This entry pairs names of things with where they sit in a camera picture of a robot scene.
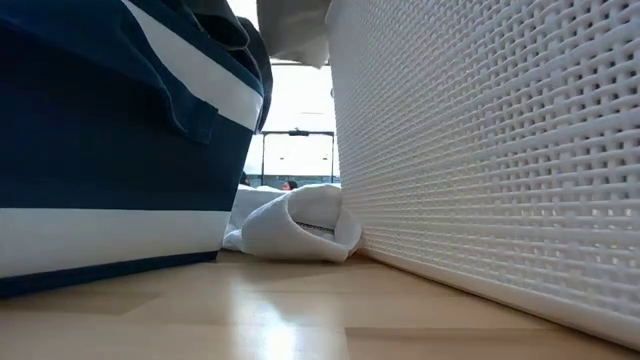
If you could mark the white woven plastic basket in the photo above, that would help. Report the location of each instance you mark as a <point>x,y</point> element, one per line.
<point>500,150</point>

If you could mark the blue white-striped fabric bin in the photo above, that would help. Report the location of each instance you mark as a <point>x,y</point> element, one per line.
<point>100,165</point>

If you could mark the person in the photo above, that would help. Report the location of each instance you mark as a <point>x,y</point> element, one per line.
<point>290,185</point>

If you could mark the white garment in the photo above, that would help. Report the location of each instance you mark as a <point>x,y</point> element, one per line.
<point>285,230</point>

